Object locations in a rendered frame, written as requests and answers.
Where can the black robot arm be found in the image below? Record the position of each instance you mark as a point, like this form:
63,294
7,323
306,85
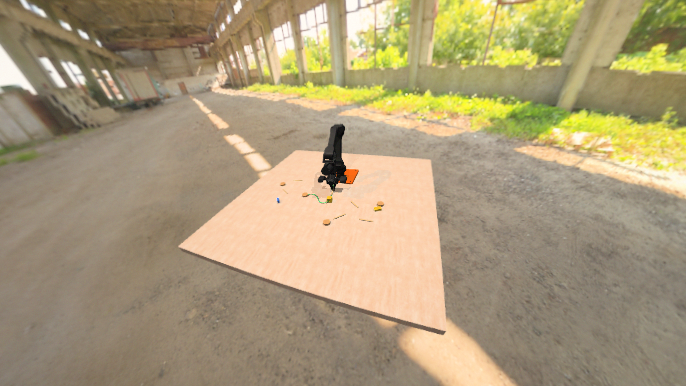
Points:
333,155

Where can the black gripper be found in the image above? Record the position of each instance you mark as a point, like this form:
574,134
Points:
342,179

